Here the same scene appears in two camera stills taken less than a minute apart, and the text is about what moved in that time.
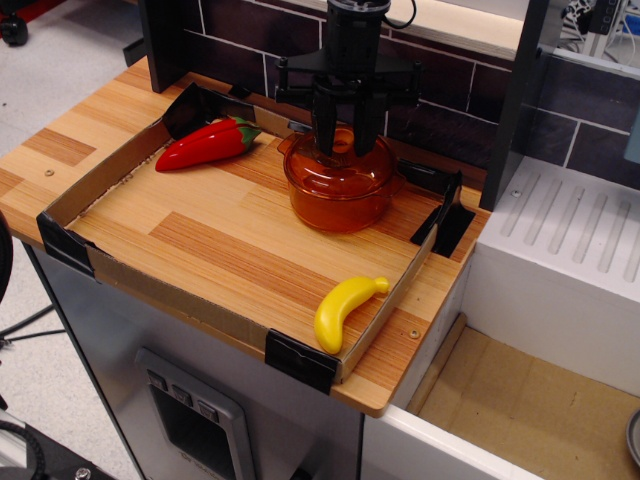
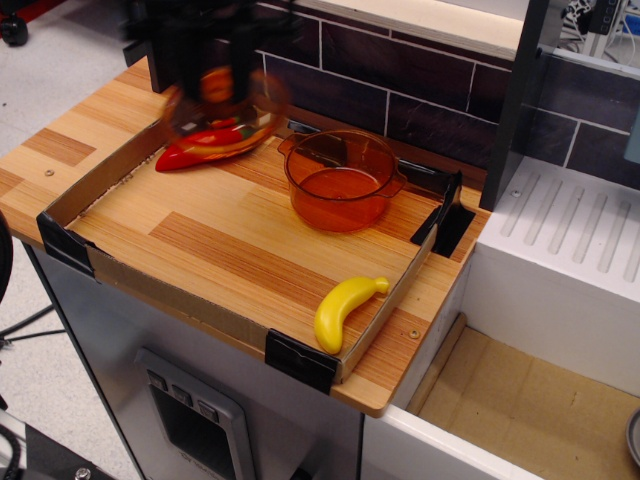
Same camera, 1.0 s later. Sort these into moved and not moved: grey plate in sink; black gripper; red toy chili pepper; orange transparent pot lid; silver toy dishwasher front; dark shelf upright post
Moved: orange transparent pot lid; black gripper
Not moved: red toy chili pepper; grey plate in sink; silver toy dishwasher front; dark shelf upright post
